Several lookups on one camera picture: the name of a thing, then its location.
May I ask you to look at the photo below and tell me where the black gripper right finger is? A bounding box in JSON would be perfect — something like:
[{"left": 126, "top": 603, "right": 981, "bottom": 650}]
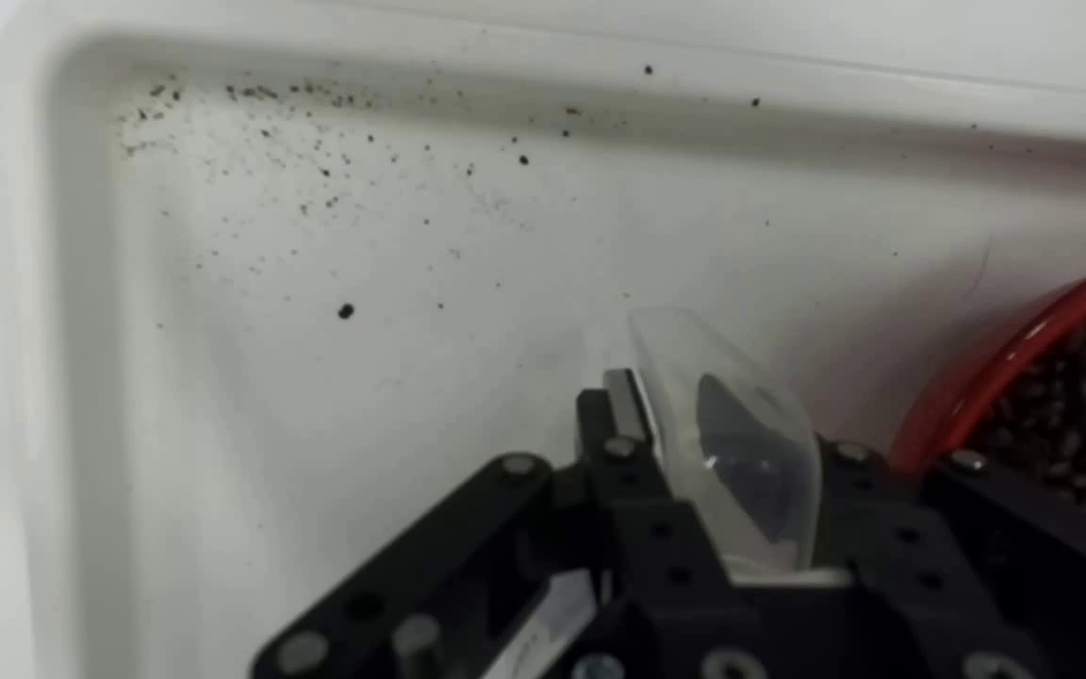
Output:
[{"left": 815, "top": 435, "right": 1086, "bottom": 679}]

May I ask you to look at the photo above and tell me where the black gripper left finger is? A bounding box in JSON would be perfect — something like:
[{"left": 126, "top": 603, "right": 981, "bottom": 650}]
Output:
[{"left": 248, "top": 366, "right": 743, "bottom": 679}]

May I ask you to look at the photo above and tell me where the clear plastic measuring cup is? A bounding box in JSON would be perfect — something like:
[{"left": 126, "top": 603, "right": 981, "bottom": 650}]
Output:
[{"left": 625, "top": 306, "right": 826, "bottom": 585}]

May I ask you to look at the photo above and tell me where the red bowl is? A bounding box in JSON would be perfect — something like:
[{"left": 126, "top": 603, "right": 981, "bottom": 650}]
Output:
[{"left": 887, "top": 247, "right": 1086, "bottom": 488}]

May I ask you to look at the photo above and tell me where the white plastic tray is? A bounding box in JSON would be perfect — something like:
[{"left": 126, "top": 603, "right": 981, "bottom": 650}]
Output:
[{"left": 0, "top": 0, "right": 1086, "bottom": 679}]

